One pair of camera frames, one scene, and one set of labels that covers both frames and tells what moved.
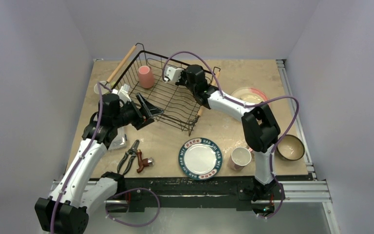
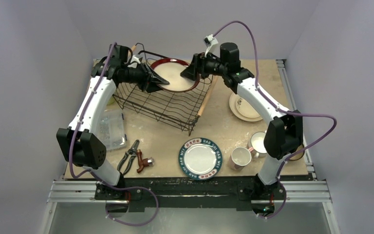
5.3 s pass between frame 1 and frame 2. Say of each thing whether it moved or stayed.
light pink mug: stayed
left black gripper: moved
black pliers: stayed
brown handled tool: stayed
